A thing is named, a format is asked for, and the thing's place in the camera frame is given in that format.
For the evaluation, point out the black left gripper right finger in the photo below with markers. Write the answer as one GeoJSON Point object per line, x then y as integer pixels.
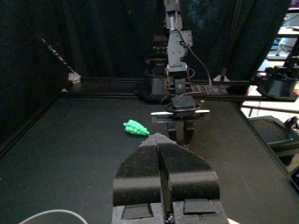
{"type": "Point", "coordinates": [192, 172]}

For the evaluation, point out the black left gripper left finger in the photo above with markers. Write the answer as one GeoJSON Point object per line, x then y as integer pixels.
{"type": "Point", "coordinates": [137, 172]}

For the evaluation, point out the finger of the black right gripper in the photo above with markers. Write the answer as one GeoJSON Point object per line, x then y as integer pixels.
{"type": "Point", "coordinates": [173, 129]}
{"type": "Point", "coordinates": [190, 131]}

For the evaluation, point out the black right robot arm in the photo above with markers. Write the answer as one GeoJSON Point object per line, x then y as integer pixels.
{"type": "Point", "coordinates": [176, 49]}

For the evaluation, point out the grey bowl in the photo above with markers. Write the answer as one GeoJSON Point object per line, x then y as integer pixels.
{"type": "Point", "coordinates": [54, 212]}

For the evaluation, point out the green toy grape bunch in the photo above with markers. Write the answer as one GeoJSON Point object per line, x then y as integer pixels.
{"type": "Point", "coordinates": [137, 128]}

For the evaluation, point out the black mesh chair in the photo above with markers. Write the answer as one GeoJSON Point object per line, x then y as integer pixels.
{"type": "Point", "coordinates": [274, 131]}

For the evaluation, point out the black cloth curtain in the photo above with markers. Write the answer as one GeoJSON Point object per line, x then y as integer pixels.
{"type": "Point", "coordinates": [98, 35]}

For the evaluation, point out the white corner bracket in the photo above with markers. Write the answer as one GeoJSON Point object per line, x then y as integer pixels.
{"type": "Point", "coordinates": [74, 77]}
{"type": "Point", "coordinates": [222, 78]}

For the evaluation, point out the black metal frame rail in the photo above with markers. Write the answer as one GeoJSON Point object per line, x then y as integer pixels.
{"type": "Point", "coordinates": [101, 94]}

